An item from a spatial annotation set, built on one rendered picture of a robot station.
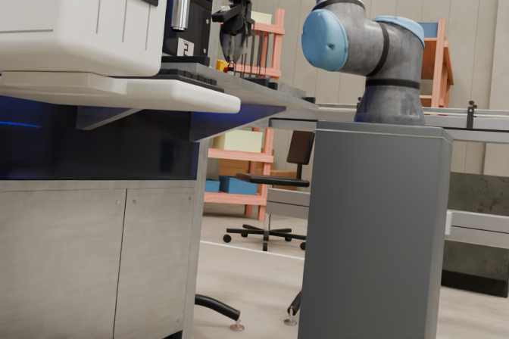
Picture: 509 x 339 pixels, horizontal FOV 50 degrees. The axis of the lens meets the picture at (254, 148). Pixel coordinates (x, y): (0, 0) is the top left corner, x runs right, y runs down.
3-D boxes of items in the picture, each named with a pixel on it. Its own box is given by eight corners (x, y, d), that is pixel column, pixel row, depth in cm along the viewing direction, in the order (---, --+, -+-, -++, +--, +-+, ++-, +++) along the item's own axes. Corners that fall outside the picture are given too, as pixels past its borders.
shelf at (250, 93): (29, 69, 130) (30, 62, 130) (191, 105, 192) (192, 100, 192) (196, 72, 108) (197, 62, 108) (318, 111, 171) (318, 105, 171)
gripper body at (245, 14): (254, 38, 174) (257, 1, 174) (241, 32, 166) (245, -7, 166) (233, 38, 177) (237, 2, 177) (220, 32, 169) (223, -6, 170)
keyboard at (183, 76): (1, 78, 100) (1, 65, 100) (59, 89, 113) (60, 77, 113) (178, 82, 82) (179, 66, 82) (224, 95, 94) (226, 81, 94)
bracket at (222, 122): (188, 141, 178) (192, 102, 179) (193, 141, 181) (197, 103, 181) (282, 149, 163) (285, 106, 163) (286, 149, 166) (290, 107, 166)
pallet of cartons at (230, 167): (304, 202, 877) (308, 152, 878) (271, 206, 751) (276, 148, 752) (248, 195, 919) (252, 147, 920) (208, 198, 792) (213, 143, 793)
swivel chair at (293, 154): (314, 244, 454) (325, 119, 456) (301, 256, 389) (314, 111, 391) (238, 234, 471) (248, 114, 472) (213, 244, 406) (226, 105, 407)
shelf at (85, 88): (-73, 84, 91) (-71, 66, 91) (57, 104, 116) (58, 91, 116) (138, 91, 70) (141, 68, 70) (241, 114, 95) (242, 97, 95)
